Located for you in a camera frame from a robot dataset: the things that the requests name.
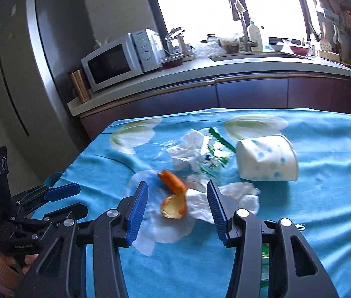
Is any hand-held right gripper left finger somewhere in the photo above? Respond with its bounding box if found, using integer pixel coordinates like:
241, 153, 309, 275
17, 181, 149, 298

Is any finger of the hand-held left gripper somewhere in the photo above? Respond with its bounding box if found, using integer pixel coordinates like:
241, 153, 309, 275
41, 203, 88, 224
12, 183, 81, 208

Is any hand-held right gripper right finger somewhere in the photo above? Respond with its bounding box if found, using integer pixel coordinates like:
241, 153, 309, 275
206, 178, 339, 298

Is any white tissue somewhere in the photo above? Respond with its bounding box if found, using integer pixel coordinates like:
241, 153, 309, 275
166, 130, 213, 174
186, 174, 261, 224

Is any orange peel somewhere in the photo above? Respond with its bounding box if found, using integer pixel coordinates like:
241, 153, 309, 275
157, 170, 188, 219

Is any green clear plastic wrapper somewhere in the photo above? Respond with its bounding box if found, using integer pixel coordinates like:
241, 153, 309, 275
199, 127, 236, 177

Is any blue dotted paper cup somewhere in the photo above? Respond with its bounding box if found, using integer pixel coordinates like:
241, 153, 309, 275
235, 134, 299, 182

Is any person's left hand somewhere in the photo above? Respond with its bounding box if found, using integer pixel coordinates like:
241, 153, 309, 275
22, 253, 41, 275

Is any small green plastic wrapper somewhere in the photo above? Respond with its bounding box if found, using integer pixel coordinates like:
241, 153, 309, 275
261, 223, 307, 274

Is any copper thermos tumbler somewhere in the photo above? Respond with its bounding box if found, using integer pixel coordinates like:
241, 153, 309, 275
68, 68, 91, 104

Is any grey refrigerator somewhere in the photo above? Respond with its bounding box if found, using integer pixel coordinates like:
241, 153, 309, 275
0, 0, 97, 174

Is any blue floral tablecloth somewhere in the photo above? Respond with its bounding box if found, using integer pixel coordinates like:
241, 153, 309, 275
33, 108, 351, 298

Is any brown kitchen counter cabinet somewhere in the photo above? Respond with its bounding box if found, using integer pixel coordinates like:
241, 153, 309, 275
67, 53, 351, 140

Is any white microwave oven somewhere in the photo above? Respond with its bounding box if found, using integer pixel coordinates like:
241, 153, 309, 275
81, 28, 165, 93

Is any dark red food container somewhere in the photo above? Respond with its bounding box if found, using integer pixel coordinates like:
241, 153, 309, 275
160, 55, 185, 69

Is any steel kitchen sink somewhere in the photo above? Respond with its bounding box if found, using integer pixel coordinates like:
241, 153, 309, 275
210, 51, 314, 62

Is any clear plastic bag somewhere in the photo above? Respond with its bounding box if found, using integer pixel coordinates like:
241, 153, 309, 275
192, 42, 226, 58

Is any clear container with dark food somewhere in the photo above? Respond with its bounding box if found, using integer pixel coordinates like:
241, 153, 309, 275
219, 36, 241, 54

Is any glass coffee pot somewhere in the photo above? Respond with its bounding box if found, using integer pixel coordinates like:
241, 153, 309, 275
165, 27, 191, 61

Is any white soap bottle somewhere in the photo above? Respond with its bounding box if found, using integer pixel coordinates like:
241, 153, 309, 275
247, 21, 263, 53

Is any red bowl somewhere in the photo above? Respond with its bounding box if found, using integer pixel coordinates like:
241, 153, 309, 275
289, 44, 311, 56

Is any metal kitchen faucet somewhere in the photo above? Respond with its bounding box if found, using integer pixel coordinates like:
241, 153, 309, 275
228, 0, 252, 53

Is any pale yellow dish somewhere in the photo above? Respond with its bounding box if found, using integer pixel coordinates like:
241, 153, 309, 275
318, 50, 341, 61

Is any white slotted spatula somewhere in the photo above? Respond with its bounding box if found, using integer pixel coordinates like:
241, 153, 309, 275
318, 23, 331, 52

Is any kitchen window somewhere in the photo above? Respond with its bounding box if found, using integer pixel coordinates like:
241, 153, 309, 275
146, 0, 316, 47

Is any grey wall rack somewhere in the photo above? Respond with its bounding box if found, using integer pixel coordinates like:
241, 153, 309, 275
315, 0, 339, 22

